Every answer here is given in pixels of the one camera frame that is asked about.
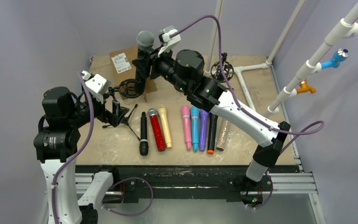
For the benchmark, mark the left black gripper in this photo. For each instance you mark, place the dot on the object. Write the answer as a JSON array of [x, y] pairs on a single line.
[[114, 112]]

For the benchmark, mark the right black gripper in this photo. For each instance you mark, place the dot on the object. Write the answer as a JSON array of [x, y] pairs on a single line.
[[146, 62]]

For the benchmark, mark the black glitter microphone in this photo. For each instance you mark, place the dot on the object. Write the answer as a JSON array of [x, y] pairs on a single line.
[[145, 40]]

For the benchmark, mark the tripod microphone stand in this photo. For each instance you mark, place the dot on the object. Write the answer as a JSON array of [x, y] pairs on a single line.
[[126, 90]]

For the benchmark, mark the red glitter microphone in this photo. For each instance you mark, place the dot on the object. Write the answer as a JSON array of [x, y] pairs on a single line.
[[160, 142]]

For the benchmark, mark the brown cardboard box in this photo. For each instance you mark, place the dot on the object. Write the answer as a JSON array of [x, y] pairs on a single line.
[[123, 69]]

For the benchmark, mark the cream microphone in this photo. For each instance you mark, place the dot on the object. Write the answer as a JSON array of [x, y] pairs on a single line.
[[162, 111]]

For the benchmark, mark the pink microphone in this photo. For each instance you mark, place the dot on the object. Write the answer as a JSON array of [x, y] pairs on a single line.
[[185, 111]]

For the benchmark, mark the tripod shock mount stand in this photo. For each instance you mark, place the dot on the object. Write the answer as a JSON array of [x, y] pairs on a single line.
[[228, 70]]

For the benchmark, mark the teal microphone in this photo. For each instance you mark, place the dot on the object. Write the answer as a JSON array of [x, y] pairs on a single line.
[[195, 115]]

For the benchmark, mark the purple microphone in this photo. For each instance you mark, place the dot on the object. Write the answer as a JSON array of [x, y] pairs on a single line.
[[203, 129]]

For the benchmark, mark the black orange-tipped microphone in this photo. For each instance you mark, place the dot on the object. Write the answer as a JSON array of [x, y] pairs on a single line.
[[212, 133]]

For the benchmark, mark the multicolour glitter microphone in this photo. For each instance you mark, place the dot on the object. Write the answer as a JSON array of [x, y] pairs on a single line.
[[223, 135]]

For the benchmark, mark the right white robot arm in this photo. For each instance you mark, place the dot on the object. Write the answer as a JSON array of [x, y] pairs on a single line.
[[185, 73]]

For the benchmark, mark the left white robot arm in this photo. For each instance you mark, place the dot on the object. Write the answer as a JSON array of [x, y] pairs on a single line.
[[56, 147]]

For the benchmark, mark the small black microphone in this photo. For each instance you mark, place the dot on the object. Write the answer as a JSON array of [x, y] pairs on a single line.
[[143, 143]]

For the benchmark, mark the orange pipe fitting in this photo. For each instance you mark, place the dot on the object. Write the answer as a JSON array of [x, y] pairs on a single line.
[[304, 87]]

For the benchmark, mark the blue pipe fitting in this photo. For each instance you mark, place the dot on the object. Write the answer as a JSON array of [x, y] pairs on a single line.
[[339, 56]]

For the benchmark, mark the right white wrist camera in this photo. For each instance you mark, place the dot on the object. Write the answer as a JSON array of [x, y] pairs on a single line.
[[168, 39]]

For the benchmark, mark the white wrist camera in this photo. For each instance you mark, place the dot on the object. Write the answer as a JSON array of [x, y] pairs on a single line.
[[96, 84], [168, 39]]

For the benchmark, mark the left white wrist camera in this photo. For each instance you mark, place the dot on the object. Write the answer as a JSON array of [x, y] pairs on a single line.
[[96, 84]]

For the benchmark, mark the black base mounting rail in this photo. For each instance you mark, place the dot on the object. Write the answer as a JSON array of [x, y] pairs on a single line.
[[225, 182]]

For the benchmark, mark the aluminium rail frame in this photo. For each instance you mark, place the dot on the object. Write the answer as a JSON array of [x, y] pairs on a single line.
[[283, 183]]

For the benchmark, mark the white PVC pipe frame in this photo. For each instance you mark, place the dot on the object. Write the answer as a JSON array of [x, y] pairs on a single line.
[[253, 27]]

